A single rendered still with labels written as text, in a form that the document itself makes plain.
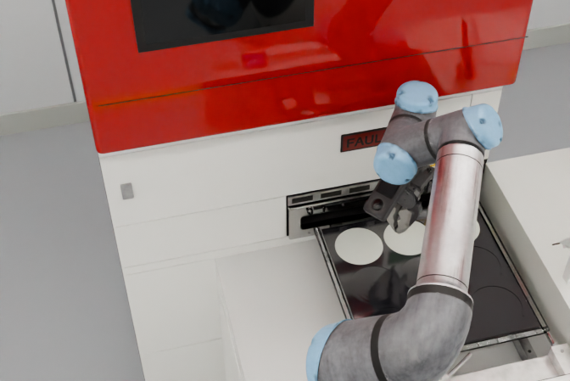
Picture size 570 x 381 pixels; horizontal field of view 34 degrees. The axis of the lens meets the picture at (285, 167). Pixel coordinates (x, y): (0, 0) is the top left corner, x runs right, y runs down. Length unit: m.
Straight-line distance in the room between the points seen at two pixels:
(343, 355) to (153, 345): 0.95
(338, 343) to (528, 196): 0.76
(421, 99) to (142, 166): 0.55
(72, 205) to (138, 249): 1.39
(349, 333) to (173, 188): 0.62
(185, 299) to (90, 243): 1.13
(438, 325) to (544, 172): 0.82
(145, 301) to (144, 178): 0.38
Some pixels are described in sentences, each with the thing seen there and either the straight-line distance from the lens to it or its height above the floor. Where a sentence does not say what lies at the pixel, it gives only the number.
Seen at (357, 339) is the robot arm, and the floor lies 1.27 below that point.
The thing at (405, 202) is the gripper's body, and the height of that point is 1.08.
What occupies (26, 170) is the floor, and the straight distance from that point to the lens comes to 3.50.
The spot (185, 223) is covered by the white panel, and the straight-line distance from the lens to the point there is 1.92.
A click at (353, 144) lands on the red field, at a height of 1.09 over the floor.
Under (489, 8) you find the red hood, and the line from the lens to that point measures 1.70.
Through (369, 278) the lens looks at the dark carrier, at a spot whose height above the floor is 0.90.
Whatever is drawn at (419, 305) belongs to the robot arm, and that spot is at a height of 1.32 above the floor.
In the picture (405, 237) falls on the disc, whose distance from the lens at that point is 1.96.
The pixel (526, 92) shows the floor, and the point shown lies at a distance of 3.80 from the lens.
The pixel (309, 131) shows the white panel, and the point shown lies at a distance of 1.81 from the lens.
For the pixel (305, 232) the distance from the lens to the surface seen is 2.01.
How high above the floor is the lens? 2.37
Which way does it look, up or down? 45 degrees down
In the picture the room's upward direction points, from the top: 1 degrees counter-clockwise
